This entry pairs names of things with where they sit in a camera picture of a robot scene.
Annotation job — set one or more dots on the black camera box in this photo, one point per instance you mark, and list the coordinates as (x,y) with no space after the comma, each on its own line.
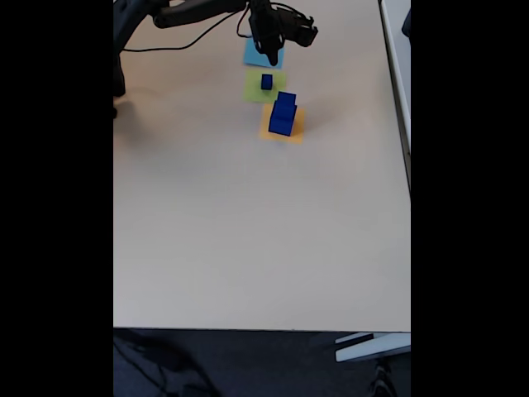
(299,27)

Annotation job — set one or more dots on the white table foot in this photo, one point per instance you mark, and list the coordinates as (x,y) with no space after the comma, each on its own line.
(372,347)

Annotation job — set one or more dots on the large blue cube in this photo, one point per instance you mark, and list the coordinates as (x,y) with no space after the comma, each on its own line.
(281,126)

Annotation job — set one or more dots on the dark blue object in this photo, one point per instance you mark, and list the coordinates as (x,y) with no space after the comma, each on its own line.
(407,22)

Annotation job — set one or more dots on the orange paper square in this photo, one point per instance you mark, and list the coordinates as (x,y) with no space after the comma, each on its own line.
(300,124)

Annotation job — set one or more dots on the small blue cube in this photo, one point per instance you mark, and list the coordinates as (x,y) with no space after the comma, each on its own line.
(267,82)

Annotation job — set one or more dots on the blue paper square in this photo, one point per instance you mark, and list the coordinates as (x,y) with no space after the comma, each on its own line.
(252,58)

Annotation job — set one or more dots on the medium blue cube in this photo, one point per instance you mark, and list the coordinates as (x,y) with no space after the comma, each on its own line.
(285,105)

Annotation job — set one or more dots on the white neighbouring table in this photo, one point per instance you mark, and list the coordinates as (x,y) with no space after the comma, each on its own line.
(398,62)

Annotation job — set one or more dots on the green paper square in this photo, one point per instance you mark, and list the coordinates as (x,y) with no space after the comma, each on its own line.
(252,89)

